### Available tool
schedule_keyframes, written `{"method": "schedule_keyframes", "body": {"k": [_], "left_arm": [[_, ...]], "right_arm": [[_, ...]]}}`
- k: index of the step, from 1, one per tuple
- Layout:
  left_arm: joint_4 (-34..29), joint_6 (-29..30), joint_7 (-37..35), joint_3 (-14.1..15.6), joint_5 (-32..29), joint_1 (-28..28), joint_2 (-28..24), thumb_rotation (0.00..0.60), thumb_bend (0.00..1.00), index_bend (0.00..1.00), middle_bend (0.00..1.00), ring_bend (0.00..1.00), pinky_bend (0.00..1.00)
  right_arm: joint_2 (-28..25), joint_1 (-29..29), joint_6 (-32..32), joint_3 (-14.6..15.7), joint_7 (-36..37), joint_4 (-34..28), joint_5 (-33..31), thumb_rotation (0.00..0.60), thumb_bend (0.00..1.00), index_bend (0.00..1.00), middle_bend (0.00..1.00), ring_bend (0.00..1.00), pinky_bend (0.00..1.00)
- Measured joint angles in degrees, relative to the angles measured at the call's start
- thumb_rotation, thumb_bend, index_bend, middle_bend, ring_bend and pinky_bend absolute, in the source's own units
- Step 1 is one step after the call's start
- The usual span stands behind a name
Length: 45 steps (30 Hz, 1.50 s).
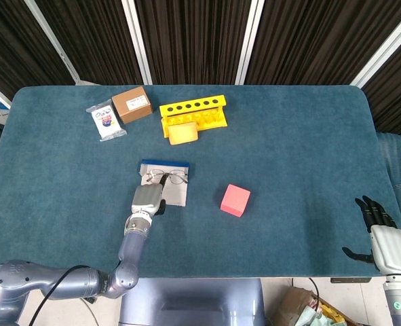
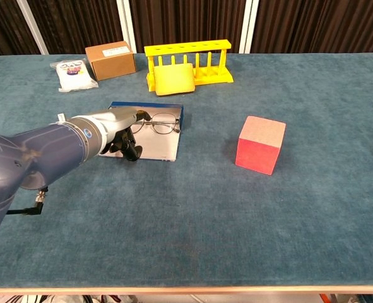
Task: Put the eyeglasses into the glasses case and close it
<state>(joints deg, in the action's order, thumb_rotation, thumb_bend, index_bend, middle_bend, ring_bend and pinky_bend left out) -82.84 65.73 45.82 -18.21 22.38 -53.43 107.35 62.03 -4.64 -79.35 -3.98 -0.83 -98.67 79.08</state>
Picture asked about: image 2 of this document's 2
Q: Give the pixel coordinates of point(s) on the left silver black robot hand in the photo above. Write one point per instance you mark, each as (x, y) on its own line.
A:
(120, 118)

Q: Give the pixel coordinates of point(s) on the wire-frame eyeglasses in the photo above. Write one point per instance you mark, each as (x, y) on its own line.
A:
(162, 123)

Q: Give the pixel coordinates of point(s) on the grey blue glasses case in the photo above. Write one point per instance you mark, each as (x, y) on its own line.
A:
(159, 145)

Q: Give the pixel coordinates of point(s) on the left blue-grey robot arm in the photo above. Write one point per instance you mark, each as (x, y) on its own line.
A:
(41, 151)

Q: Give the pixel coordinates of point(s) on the brown cardboard box white label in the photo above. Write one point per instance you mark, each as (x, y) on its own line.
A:
(113, 64)

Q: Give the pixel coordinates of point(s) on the white plastic packet printed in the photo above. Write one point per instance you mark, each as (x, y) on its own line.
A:
(74, 77)

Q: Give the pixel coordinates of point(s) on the yellow sponge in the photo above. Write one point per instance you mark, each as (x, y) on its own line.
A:
(173, 79)

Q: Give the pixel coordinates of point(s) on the yellow test tube rack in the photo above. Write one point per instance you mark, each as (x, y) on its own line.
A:
(186, 48)

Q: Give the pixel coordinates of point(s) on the black pleated curtain panel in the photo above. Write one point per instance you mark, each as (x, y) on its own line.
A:
(318, 25)
(186, 22)
(3, 28)
(79, 25)

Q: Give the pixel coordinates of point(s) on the blue felt table cloth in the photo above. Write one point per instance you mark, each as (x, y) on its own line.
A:
(205, 205)

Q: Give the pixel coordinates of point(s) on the pink foam cube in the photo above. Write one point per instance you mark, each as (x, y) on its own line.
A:
(258, 151)

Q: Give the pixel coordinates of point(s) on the aluminium frame post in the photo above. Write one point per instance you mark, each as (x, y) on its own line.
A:
(248, 25)
(126, 25)
(33, 26)

